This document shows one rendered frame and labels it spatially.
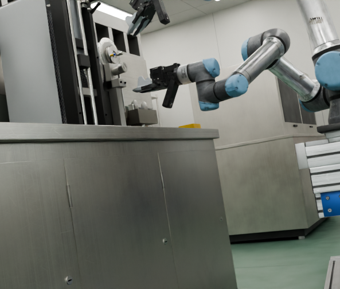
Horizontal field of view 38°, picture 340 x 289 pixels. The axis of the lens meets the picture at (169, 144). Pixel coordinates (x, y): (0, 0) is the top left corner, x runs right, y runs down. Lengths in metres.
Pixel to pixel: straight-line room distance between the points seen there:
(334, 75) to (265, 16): 5.00
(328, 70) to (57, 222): 0.96
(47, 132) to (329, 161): 0.98
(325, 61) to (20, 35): 1.05
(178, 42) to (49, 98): 5.35
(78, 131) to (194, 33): 5.71
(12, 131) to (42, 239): 0.26
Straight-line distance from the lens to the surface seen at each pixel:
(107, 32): 2.76
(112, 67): 1.99
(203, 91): 1.85
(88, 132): 1.33
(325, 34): 1.70
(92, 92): 1.68
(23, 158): 1.18
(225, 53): 6.71
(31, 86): 1.82
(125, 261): 1.46
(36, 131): 1.18
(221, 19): 6.82
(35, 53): 1.82
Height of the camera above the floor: 0.73
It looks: 4 degrees up
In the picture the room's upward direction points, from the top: 9 degrees counter-clockwise
